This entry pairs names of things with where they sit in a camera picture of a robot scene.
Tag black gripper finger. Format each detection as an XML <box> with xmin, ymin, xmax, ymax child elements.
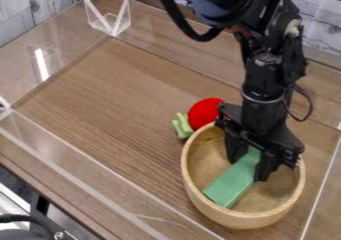
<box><xmin>254</xmin><ymin>150</ymin><xmax>280</xmax><ymax>181</ymax></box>
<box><xmin>224</xmin><ymin>133</ymin><xmax>248</xmax><ymax>163</ymax></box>

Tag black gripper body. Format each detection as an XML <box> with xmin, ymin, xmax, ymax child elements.
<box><xmin>213</xmin><ymin>99</ymin><xmax>304</xmax><ymax>168</ymax></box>

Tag wooden bowl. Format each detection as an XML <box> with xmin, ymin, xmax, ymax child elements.
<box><xmin>180</xmin><ymin>123</ymin><xmax>306</xmax><ymax>230</ymax></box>

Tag green rectangular block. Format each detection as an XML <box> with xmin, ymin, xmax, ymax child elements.
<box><xmin>201</xmin><ymin>148</ymin><xmax>260</xmax><ymax>208</ymax></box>

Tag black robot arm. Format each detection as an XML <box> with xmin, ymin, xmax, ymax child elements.
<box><xmin>185</xmin><ymin>0</ymin><xmax>307</xmax><ymax>181</ymax></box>

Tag red toy strawberry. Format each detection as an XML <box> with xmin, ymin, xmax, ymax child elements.
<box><xmin>171</xmin><ymin>98</ymin><xmax>221</xmax><ymax>139</ymax></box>

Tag clear acrylic tray wall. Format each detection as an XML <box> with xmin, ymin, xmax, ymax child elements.
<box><xmin>0</xmin><ymin>102</ymin><xmax>221</xmax><ymax>240</ymax></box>

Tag clear acrylic corner bracket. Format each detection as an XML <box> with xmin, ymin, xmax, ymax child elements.
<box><xmin>84</xmin><ymin>0</ymin><xmax>131</xmax><ymax>37</ymax></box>

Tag black metal table frame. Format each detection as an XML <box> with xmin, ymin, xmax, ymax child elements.
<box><xmin>0</xmin><ymin>166</ymin><xmax>97</xmax><ymax>240</ymax></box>

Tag black cable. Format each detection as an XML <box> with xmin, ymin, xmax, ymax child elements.
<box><xmin>0</xmin><ymin>211</ymin><xmax>45</xmax><ymax>240</ymax></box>

